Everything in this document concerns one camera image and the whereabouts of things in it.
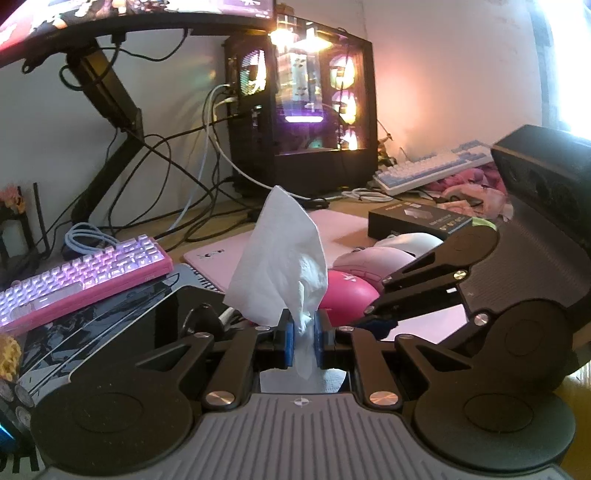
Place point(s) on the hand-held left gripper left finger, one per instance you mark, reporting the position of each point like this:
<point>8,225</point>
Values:
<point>288,341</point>

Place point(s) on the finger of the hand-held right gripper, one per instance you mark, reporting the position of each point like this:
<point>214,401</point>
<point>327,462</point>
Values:
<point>381,326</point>
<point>415,273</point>

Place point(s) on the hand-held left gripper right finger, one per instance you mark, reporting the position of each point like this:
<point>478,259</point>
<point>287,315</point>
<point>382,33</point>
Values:
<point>319,341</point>

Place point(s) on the white paper tissue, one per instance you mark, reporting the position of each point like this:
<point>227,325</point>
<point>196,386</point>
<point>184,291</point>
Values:
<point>281,249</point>

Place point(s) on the white computer mouse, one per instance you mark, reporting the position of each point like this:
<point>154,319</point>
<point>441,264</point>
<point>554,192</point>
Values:
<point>411,241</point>

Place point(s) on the light pink computer mouse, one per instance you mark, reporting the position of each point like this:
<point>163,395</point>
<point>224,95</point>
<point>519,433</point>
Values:
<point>369,261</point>

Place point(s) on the hot pink computer mouse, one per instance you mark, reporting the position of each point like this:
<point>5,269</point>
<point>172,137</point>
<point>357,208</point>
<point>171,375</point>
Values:
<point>346,291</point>

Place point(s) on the black product box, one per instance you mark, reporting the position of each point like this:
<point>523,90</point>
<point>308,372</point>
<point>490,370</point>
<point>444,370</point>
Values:
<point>415,217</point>

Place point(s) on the pink mouse pad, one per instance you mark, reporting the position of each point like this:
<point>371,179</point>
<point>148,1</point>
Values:
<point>346,226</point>

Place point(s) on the black round object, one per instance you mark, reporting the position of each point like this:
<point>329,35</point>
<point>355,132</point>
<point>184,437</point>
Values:
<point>203,319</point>

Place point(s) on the white and blue keyboard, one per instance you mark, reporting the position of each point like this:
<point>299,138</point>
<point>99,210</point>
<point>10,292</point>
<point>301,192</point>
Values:
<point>429,168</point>

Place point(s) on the small dark figurine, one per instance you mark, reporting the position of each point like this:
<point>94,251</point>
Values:
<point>386,152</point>

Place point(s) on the black glass computer case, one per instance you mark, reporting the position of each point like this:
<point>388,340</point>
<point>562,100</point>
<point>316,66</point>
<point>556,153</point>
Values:
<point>300,170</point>

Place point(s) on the black printed desk mat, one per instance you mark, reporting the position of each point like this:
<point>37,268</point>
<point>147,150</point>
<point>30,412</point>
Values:
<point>115,318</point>

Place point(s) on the pink backlit keyboard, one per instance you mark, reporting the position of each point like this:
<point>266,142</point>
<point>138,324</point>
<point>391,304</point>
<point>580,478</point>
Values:
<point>92,272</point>

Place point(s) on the yellow bumpy toy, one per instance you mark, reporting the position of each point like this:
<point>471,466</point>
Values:
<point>9,357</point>

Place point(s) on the black router with antennas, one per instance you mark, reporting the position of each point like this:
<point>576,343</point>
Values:
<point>37,217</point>

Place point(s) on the blue metallic cylinder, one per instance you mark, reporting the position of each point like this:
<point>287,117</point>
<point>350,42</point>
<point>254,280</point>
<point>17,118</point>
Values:
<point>7,436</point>

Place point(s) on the pink-haired figurine with sword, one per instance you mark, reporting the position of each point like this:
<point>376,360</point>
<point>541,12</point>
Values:
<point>11,198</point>

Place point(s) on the curved computer monitor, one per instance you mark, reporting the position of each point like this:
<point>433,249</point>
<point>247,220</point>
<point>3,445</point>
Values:
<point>138,9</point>

